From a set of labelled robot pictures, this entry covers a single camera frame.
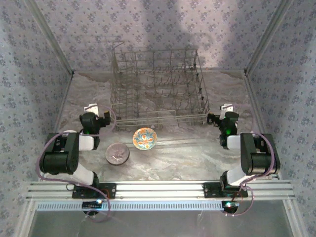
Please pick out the brown leaf coral bowl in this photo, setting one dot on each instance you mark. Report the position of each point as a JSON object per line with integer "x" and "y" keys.
{"x": 117, "y": 154}

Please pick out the blue orange floral bowl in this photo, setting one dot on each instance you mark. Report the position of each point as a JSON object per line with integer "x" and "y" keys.
{"x": 144, "y": 138}

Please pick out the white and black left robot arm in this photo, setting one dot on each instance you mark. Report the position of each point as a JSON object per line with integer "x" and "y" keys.
{"x": 56, "y": 163}

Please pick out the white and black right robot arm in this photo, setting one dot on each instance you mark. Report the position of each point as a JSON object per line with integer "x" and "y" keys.
{"x": 256, "y": 160}

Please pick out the left circuit board with LED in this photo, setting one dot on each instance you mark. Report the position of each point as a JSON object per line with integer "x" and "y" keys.
{"x": 91, "y": 204}

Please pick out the circuit board with led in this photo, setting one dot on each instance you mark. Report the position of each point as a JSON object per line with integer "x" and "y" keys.
{"x": 230, "y": 205}
{"x": 91, "y": 204}

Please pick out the right circuit board with LED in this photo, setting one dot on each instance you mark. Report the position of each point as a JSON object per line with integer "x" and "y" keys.
{"x": 230, "y": 205}

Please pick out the grey metal panel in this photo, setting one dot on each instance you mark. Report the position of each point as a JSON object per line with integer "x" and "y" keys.
{"x": 160, "y": 224}

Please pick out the aluminium left floor rail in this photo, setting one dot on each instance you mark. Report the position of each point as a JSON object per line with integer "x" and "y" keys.
{"x": 65, "y": 98}

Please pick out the aluminium right floor rail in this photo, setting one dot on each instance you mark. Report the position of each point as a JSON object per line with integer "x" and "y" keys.
{"x": 253, "y": 93}

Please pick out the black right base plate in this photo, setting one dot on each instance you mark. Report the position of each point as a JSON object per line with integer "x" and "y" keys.
{"x": 209, "y": 190}

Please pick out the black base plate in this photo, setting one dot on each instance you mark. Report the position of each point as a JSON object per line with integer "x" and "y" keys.
{"x": 209, "y": 190}
{"x": 111, "y": 191}

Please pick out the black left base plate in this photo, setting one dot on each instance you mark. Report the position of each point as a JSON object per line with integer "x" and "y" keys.
{"x": 111, "y": 191}

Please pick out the aluminium mounting rail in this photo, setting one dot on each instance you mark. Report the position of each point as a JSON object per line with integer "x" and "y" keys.
{"x": 160, "y": 190}

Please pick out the aluminium right frame post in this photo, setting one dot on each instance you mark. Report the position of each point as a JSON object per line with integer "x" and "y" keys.
{"x": 265, "y": 37}

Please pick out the aluminium frame post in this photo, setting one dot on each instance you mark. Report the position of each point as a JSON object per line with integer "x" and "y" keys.
{"x": 51, "y": 37}
{"x": 265, "y": 37}

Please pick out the aluminium left frame post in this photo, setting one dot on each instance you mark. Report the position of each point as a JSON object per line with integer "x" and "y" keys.
{"x": 51, "y": 37}

